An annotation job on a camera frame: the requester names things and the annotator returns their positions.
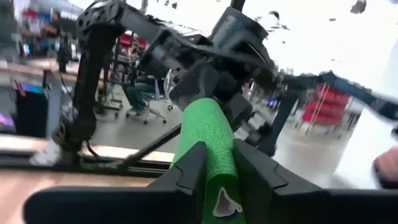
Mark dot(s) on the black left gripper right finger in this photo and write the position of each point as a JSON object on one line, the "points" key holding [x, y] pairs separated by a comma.
{"points": [[295, 205]]}

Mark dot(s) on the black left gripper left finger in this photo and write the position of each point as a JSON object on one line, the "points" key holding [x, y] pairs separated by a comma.
{"points": [[124, 205]]}

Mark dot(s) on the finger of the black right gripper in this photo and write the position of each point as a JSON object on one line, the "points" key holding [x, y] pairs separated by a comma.
{"points": [[239, 110], [196, 84]]}

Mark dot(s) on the long green bandage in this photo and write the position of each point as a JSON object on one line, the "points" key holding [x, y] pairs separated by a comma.
{"points": [[211, 133]]}

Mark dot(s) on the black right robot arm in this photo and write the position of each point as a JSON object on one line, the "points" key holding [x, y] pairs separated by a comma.
{"points": [[90, 77]]}

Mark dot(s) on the black rack with grey panels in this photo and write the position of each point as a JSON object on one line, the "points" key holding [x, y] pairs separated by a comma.
{"points": [[256, 127]]}

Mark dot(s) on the black bent tube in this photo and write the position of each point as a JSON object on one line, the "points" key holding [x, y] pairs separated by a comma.
{"points": [[280, 124]]}

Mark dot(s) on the red storage bins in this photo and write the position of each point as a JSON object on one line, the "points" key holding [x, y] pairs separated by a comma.
{"points": [[326, 105], [132, 40]]}

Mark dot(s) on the white office chair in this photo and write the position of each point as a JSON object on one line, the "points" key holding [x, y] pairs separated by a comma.
{"points": [[152, 112]]}

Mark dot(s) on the person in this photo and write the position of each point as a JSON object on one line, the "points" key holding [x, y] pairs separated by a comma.
{"points": [[138, 93], [53, 31]]}

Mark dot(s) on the black aluminium rig frame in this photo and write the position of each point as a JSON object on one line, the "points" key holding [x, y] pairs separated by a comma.
{"points": [[93, 166]]}

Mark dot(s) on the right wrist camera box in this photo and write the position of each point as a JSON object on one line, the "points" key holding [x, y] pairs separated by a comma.
{"points": [[236, 31]]}

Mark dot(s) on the silver corner bracket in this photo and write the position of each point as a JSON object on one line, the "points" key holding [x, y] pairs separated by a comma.
{"points": [[45, 154]]}

